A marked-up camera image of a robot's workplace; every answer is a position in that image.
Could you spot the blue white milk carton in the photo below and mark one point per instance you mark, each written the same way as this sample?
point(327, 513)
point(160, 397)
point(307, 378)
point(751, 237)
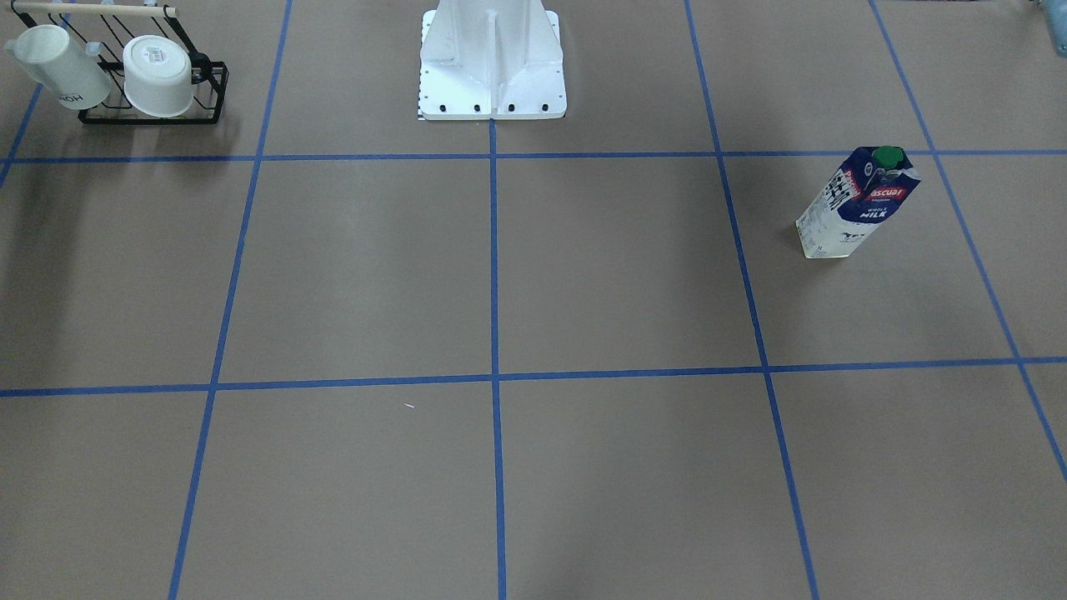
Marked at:
point(867, 188)

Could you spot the white plain mug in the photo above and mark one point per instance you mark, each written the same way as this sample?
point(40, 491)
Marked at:
point(158, 76)

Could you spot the white mug with lettering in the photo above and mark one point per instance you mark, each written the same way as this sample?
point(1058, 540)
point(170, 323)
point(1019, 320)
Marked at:
point(49, 56)

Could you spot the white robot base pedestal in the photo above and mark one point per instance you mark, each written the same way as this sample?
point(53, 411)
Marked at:
point(485, 60)

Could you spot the black wire cup rack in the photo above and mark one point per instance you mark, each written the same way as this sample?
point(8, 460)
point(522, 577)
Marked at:
point(118, 63)

